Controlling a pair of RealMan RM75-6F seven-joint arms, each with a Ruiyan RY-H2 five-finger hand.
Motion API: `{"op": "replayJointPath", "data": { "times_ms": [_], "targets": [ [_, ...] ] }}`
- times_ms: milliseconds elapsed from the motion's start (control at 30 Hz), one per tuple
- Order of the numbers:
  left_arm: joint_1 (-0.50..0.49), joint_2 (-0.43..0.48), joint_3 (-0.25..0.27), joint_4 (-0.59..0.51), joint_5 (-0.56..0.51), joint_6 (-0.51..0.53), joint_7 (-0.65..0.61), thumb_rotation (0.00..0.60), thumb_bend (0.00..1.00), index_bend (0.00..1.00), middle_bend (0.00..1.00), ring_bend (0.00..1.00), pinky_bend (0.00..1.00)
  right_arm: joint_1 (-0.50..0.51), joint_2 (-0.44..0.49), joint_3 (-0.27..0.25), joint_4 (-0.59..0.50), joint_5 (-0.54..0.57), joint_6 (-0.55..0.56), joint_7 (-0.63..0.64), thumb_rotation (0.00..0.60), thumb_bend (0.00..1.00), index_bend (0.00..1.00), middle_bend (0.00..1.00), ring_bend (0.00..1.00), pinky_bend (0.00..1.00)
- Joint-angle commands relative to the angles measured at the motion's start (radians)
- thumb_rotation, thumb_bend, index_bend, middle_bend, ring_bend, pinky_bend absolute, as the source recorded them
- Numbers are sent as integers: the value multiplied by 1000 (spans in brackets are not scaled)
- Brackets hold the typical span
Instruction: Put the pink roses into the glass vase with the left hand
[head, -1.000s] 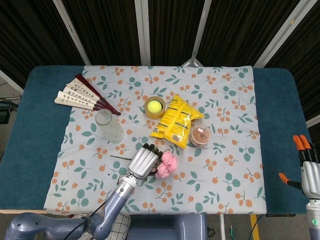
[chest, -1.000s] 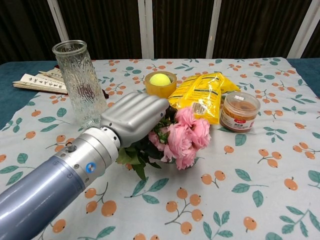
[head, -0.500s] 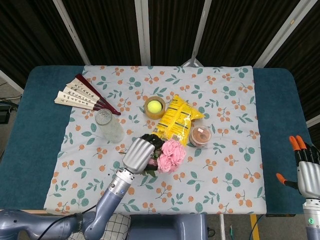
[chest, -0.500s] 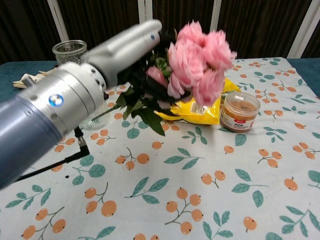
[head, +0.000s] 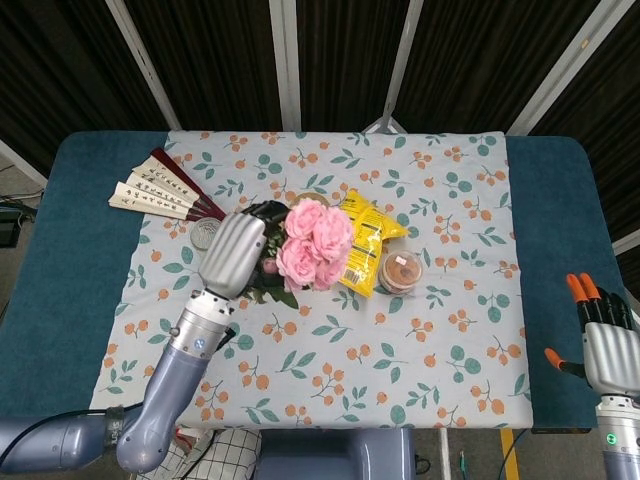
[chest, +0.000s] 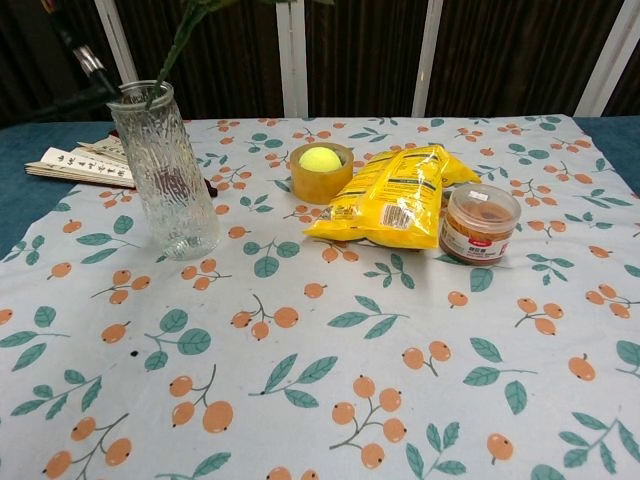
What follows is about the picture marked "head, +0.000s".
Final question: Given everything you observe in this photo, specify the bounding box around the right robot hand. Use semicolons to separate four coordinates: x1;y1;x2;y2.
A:
543;272;640;399

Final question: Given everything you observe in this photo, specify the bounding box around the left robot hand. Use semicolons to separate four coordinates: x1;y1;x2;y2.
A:
198;199;297;301

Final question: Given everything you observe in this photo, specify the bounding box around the pink flower bouquet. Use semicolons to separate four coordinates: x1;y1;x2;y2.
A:
242;198;355;310

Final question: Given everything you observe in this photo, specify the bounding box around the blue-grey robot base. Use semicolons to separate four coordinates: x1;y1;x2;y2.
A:
254;428;416;480

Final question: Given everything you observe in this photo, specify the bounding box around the clear glass jar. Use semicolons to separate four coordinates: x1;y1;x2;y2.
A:
191;216;227;252

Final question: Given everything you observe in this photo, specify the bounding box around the folding paper fan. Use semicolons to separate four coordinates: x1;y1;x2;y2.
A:
107;147;229;224

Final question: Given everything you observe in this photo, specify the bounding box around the yellow snack bag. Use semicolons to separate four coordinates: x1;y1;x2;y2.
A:
337;188;411;300

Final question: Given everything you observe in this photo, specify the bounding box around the teal table cover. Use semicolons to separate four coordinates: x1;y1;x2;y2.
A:
0;130;640;435

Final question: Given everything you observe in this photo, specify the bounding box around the clear plastic food container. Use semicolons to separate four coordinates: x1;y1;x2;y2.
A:
377;250;424;295

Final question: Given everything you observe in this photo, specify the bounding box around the floral print tablecloth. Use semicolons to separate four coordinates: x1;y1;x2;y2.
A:
87;129;534;430

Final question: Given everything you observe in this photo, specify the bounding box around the white checked cloth bag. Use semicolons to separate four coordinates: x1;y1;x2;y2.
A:
164;427;263;480

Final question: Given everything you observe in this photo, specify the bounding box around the black device box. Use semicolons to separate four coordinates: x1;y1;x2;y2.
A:
0;207;21;247

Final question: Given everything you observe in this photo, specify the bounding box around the white metal frame beam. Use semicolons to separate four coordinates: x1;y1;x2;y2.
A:
361;0;426;134
0;138;50;187
504;0;627;137
103;0;182;131
268;0;303;131
611;230;640;257

